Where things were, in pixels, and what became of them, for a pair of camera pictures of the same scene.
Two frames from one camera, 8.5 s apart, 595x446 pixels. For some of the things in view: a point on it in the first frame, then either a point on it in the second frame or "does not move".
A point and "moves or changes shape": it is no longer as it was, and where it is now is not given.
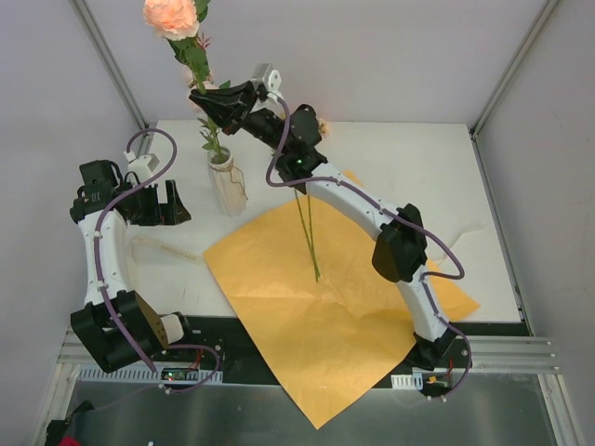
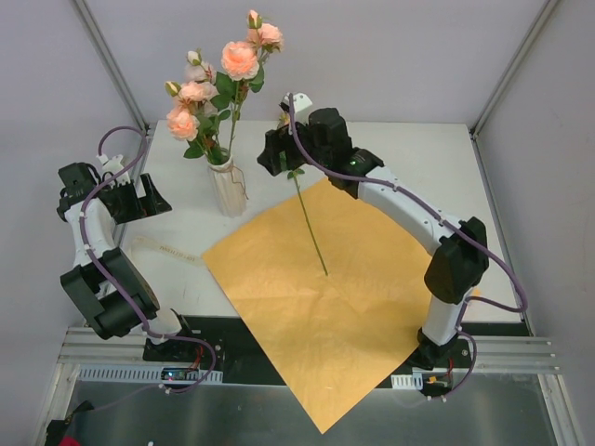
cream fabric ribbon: (165, 250) does not move
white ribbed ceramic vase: (227, 184) does not move
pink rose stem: (306, 235) -> (242, 61)
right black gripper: (246, 110) -> (282, 149)
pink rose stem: (178, 22) -> (193, 117)
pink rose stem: (311, 234) moves or changes shape
